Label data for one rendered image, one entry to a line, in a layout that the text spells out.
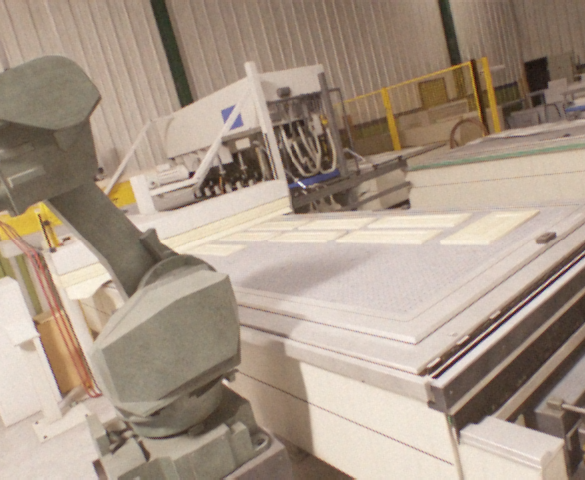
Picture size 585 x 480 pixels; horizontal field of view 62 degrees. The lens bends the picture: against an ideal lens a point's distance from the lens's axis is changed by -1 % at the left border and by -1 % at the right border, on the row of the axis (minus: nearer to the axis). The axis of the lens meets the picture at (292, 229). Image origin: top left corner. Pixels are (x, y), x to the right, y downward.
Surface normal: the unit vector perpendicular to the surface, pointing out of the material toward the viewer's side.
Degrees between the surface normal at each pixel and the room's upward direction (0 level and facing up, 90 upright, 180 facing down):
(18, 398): 90
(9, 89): 90
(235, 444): 90
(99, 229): 81
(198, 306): 90
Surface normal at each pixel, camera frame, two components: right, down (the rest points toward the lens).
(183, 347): 0.35, 0.08
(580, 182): -0.76, 0.31
